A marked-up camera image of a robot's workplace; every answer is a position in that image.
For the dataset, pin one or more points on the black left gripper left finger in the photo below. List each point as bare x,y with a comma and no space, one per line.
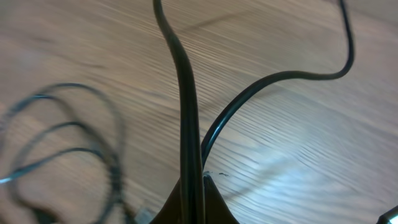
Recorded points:
170,213

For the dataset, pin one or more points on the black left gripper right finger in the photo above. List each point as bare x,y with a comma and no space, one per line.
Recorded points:
216,210

